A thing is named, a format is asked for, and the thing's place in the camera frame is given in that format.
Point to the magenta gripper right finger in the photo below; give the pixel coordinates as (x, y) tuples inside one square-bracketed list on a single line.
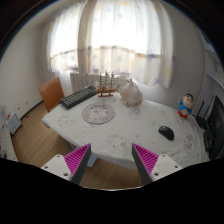
[(151, 166)]

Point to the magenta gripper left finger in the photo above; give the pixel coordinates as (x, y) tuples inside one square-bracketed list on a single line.
[(70, 167)]

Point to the black computer mouse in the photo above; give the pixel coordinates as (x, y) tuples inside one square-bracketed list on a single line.
[(166, 132)]

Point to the round patterned mouse pad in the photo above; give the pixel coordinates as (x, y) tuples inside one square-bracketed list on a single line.
[(98, 113)]

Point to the white tablecloth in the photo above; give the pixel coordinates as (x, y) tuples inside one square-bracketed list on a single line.
[(112, 141)]

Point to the black monitor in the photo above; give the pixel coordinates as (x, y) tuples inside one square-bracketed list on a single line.
[(214, 135)]

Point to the black keyboard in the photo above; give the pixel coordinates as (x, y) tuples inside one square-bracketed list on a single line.
[(78, 97)]

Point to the small white appliance on floor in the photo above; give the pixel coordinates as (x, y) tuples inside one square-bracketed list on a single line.
[(13, 123)]

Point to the cartoon boy figurine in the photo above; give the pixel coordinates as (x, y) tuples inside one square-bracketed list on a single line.
[(186, 103)]

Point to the large white conch shell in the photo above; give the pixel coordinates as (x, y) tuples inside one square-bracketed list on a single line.
[(131, 94)]

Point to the orange wooden chair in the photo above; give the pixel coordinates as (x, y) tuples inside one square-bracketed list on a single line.
[(51, 93)]

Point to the white radiator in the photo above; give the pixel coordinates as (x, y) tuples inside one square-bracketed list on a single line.
[(81, 80)]

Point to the wooden model sailing ship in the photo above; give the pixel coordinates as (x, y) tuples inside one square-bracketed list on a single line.
[(106, 88)]

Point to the sheer white curtain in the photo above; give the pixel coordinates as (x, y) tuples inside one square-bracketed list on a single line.
[(131, 37)]

